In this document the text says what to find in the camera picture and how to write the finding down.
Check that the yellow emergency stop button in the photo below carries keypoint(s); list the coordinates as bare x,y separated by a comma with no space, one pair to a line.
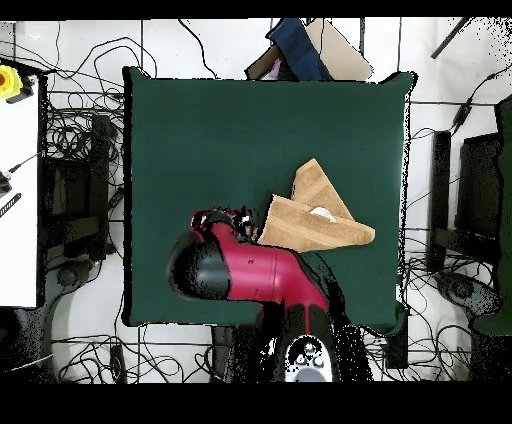
7,82

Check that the lilac cloth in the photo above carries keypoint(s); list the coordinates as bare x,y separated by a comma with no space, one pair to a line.
274,72

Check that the white desk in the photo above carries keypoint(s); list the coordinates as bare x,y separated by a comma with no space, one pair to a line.
18,248

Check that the small black device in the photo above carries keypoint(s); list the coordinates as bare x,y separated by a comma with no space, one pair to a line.
4,186

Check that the black ribbed strip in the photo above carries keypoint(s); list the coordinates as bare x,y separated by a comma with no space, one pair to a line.
10,204

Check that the black rod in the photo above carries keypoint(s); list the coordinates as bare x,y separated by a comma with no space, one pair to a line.
448,42

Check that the navy blue garment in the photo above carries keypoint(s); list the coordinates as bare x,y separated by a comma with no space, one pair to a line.
298,48

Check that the brown cardboard box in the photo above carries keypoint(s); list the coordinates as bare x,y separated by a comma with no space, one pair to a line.
344,56

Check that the black power adapter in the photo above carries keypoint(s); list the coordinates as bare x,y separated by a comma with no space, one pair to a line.
460,114

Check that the black frame stand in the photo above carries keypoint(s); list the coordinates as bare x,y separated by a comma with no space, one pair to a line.
100,160
440,180

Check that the black table leg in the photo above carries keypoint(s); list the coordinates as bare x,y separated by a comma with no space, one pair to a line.
396,352

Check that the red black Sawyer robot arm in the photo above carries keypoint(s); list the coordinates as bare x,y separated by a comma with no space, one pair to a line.
272,276

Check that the dark green tablecloth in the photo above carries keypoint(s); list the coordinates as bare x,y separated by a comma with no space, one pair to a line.
180,140

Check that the tan terry towel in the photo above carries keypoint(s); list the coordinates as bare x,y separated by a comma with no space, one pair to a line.
304,228

